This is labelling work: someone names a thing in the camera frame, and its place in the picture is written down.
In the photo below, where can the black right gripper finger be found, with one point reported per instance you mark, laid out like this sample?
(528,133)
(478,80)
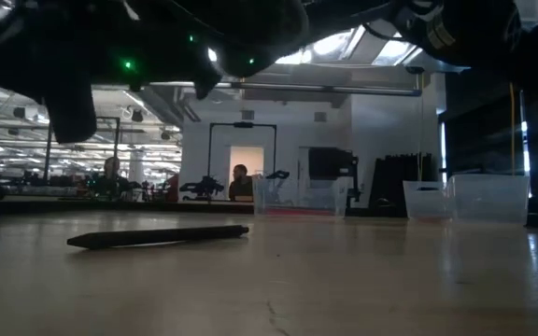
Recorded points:
(70,116)

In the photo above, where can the black pen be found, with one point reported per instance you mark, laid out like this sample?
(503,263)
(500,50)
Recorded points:
(157,236)

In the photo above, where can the clear plastic bin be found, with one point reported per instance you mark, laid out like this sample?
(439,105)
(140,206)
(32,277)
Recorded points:
(306,196)
(484,200)

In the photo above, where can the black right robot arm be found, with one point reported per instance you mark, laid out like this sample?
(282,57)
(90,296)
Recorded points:
(460,28)

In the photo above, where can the background robot station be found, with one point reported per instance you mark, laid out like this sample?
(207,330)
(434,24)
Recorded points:
(54,182)

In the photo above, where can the person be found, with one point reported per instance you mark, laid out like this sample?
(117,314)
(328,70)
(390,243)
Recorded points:
(110,182)
(241,186)

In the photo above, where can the small black robot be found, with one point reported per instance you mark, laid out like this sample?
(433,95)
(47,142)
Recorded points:
(201,189)

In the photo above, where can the metal ceiling pipe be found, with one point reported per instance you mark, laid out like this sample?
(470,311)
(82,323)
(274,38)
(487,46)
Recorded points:
(344,88)

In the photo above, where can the black machine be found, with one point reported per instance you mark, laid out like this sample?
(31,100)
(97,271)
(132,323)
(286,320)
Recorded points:
(329,163)

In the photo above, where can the black panels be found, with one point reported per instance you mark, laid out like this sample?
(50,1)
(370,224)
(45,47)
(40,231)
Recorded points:
(400,186)

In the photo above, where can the black aluminium table frame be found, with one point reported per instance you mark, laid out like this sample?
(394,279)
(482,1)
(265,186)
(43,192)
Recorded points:
(157,206)

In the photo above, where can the wall vent grille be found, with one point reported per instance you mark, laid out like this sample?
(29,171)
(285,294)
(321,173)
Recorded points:
(321,116)
(247,115)

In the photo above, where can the black portal frame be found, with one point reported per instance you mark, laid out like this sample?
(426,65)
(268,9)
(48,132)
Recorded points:
(243,124)

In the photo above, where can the security camera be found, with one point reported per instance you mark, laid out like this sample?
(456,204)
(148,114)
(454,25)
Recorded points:
(414,70)

